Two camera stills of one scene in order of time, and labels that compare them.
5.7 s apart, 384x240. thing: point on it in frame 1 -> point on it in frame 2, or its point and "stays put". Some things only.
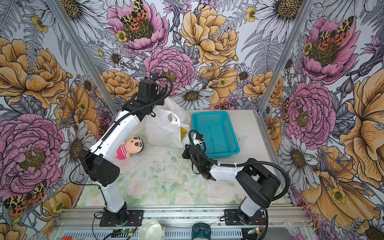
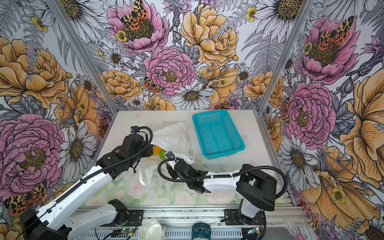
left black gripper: [160, 103] -> [149, 152]
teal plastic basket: [217, 130] stays put
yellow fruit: [183, 132] -> [156, 150]
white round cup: [152, 230] stays put
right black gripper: [186, 155] -> [171, 172]
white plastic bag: [163, 129] -> [173, 138]
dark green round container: [201, 230] stays put
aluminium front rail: [88, 219] stays put
